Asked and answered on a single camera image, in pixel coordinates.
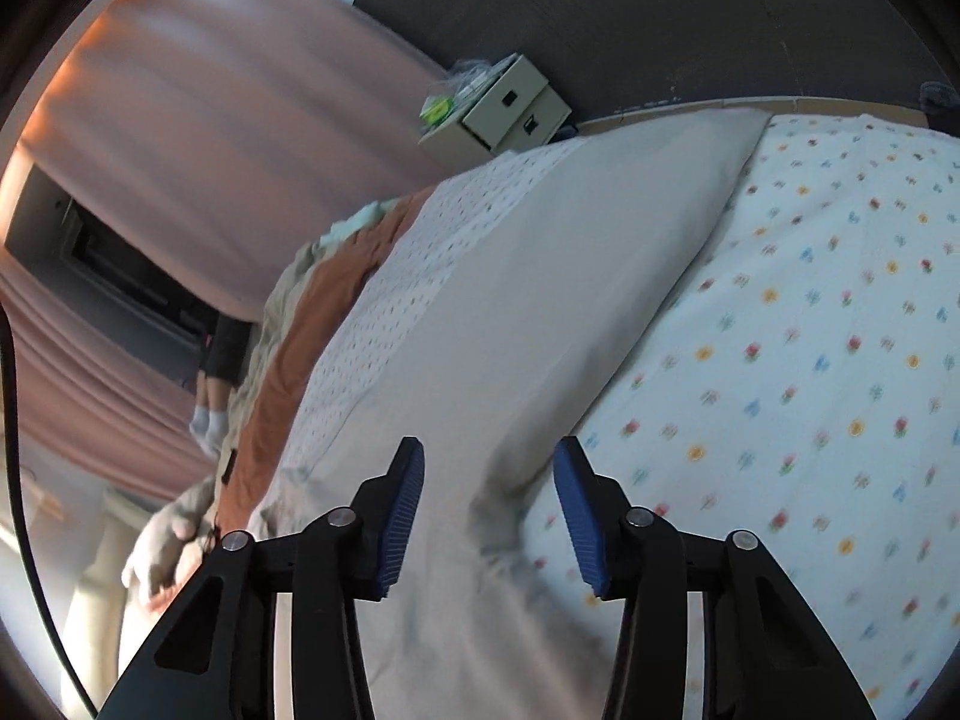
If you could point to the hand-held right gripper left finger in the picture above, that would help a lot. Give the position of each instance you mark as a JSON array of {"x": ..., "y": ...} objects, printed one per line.
[{"x": 403, "y": 510}]

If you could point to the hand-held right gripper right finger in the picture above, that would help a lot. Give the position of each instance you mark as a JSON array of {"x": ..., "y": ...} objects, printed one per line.
[{"x": 576, "y": 517}]

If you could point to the grey pillowcase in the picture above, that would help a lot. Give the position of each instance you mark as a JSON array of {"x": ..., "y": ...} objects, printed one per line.
[{"x": 525, "y": 300}]

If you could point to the orange blanket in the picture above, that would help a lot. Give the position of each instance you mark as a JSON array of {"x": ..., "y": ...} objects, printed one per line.
[{"x": 300, "y": 330}]

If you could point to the pale plush toy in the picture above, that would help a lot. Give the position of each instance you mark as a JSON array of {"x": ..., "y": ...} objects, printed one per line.
[{"x": 169, "y": 540}]

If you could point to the white small-dotted sheet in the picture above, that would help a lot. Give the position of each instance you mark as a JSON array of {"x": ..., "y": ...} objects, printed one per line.
[{"x": 420, "y": 255}]

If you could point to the pale green cloth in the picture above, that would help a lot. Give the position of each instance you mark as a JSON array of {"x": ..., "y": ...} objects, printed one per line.
[{"x": 352, "y": 223}]

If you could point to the white floral bedsheet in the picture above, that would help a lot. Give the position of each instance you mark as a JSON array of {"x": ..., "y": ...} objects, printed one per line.
[{"x": 825, "y": 315}]

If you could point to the green round item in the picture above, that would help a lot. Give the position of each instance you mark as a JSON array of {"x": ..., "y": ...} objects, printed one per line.
[{"x": 436, "y": 109}]

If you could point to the cream nightstand with drawers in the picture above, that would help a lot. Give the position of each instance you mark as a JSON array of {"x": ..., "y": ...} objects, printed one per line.
[{"x": 510, "y": 116}]

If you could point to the clear plastic bag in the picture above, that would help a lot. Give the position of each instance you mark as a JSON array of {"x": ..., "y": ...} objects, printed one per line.
[{"x": 469, "y": 76}]

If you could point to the pink curtain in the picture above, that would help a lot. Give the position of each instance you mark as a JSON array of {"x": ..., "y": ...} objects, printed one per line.
[{"x": 225, "y": 90}]

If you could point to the wooden bed frame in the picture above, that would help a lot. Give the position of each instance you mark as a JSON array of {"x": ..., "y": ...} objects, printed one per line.
[{"x": 825, "y": 100}]

